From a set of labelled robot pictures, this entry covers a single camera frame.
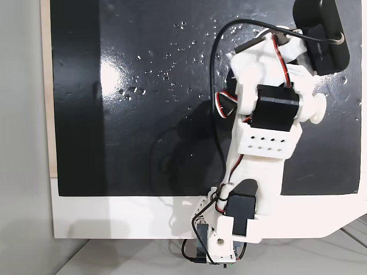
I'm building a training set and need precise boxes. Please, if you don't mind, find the glossy black table mat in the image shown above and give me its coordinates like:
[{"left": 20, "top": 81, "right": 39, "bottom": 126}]
[{"left": 49, "top": 0, "right": 362, "bottom": 198}]

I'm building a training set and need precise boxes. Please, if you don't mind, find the black oval camera box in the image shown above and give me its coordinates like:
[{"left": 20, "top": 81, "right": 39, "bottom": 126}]
[{"left": 291, "top": 0, "right": 351, "bottom": 77}]

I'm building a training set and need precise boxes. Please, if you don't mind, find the black camera cable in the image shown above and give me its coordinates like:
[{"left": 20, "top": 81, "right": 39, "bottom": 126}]
[{"left": 181, "top": 18, "right": 345, "bottom": 265}]

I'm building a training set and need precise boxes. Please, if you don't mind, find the red white black servo wire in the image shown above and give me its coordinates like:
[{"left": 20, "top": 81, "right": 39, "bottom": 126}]
[{"left": 214, "top": 91, "right": 239, "bottom": 119}]

